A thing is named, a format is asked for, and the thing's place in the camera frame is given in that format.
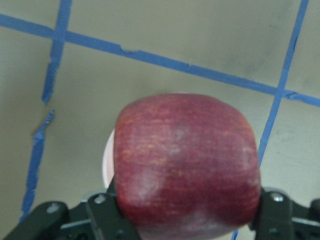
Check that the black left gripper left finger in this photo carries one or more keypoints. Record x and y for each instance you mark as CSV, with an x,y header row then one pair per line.
x,y
97,217

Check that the red apple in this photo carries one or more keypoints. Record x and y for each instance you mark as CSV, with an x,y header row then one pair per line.
x,y
185,167

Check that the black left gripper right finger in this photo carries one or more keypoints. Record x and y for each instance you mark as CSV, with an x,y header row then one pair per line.
x,y
280,218

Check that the pink bowl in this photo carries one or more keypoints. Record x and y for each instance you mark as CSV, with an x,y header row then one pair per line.
x,y
108,161

